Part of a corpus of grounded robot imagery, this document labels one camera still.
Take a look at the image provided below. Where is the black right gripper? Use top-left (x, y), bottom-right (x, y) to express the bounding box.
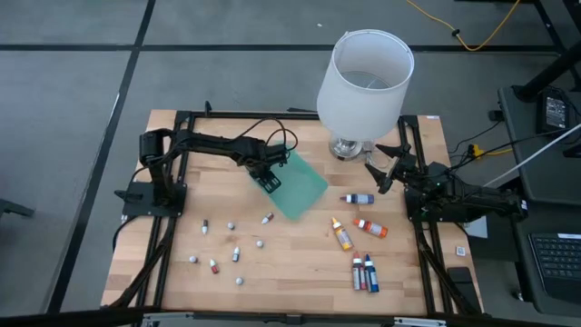
top-left (364, 144), bottom-right (421, 195)

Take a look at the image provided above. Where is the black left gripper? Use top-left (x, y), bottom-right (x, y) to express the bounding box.
top-left (235, 138), bottom-right (291, 195)

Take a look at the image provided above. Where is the large purple food coloring bottle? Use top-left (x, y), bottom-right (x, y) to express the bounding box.
top-left (340, 193), bottom-right (376, 205)

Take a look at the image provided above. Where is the large orange food coloring bottle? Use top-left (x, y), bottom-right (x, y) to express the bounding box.
top-left (352, 218), bottom-right (389, 239)

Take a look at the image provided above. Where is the large red food coloring bottle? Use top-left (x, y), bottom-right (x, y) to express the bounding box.
top-left (351, 252), bottom-right (367, 292)

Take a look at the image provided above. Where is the large yellow food coloring bottle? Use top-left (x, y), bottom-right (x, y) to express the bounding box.
top-left (330, 216), bottom-right (354, 252)

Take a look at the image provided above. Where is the large blue food coloring bottle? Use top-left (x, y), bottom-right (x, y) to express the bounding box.
top-left (363, 253), bottom-right (380, 293)

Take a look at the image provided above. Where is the teal translucent plastic bin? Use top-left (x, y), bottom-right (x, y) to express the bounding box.
top-left (251, 144), bottom-right (330, 223)

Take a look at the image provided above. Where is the silver table lamp white shade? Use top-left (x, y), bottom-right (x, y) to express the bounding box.
top-left (316, 29), bottom-right (415, 163)

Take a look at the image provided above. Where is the black rectangular pad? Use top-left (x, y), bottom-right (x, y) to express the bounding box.
top-left (447, 266), bottom-right (482, 314)

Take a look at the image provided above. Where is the thin white rod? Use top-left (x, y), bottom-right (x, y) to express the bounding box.
top-left (483, 122), bottom-right (581, 188)

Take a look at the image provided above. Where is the dark grey desk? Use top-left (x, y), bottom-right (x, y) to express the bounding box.
top-left (497, 84), bottom-right (581, 319)

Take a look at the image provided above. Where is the black power adapter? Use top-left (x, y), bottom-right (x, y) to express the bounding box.
top-left (537, 89), bottom-right (569, 136)

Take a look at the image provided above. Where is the black computer keyboard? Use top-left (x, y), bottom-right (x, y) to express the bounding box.
top-left (528, 232), bottom-right (581, 304)

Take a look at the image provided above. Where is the black chair base leg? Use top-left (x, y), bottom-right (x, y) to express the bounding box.
top-left (0, 198), bottom-right (35, 219)

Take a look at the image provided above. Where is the clear bundled lamp cord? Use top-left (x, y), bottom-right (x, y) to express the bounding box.
top-left (362, 143), bottom-right (391, 172)

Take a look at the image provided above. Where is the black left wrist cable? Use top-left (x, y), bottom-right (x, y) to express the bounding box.
top-left (235, 116), bottom-right (300, 154)

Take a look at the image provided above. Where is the yellow plug power cord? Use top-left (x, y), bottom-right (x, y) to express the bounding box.
top-left (468, 144), bottom-right (514, 159)

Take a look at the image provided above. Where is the yellow floor extension cord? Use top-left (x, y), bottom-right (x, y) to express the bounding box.
top-left (405, 0), bottom-right (460, 38)

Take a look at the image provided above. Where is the yellow hanging power cord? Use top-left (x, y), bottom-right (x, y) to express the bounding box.
top-left (456, 0), bottom-right (523, 52)

